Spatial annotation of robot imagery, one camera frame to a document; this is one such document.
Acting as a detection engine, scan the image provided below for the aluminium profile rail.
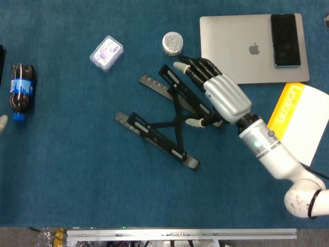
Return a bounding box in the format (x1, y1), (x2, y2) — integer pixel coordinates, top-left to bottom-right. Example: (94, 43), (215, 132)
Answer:
(66, 228), (298, 241)

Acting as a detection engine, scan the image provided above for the cola bottle blue label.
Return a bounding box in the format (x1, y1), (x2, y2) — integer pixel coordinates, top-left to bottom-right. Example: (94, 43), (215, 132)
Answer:
(9, 63), (36, 122)

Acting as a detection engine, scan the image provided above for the round silver tin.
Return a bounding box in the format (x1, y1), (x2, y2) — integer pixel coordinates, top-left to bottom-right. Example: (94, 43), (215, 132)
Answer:
(161, 31), (184, 57)

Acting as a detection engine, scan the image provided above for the clear plastic bag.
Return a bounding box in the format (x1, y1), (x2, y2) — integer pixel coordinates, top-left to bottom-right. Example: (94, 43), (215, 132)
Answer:
(35, 227), (56, 247)

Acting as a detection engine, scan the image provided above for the black smartphone teal case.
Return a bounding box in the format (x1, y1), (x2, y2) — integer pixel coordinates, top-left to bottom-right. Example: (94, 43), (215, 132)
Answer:
(270, 13), (302, 68)

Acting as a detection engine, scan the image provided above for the yellow white Lexicon book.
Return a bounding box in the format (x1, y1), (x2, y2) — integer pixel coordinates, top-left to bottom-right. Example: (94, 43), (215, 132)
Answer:
(267, 82), (329, 167)

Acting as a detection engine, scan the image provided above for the silver Apple laptop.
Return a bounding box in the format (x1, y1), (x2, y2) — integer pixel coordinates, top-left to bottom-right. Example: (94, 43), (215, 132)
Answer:
(199, 13), (310, 85)

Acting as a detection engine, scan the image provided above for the teal blue table cloth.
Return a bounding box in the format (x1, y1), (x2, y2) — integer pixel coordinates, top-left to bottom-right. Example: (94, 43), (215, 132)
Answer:
(0, 0), (329, 228)

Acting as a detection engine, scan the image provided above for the yellow object under table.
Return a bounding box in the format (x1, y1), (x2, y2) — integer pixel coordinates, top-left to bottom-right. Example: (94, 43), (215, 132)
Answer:
(54, 228), (65, 247)

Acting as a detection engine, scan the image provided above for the black folding laptop stand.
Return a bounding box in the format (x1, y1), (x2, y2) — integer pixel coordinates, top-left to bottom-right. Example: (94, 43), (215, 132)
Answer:
(114, 64), (224, 171)

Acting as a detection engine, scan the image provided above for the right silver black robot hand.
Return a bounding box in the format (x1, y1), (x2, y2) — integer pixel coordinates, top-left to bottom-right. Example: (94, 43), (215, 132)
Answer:
(173, 55), (252, 128)

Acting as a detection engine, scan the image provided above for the clear plastic card box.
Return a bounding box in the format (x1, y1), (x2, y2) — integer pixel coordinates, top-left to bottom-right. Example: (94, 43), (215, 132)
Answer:
(89, 35), (124, 73)

